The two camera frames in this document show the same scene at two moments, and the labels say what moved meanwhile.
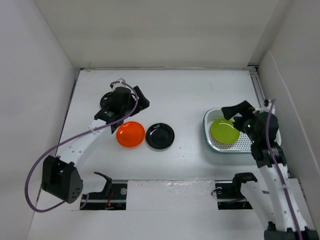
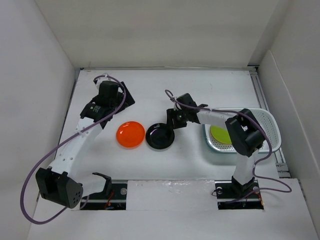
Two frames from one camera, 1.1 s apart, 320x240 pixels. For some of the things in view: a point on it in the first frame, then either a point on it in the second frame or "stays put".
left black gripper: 143,103 -> 129,101
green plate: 224,131 stays put
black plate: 160,136 stays put
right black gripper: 243,106 -> 171,113
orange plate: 130,134 stays put
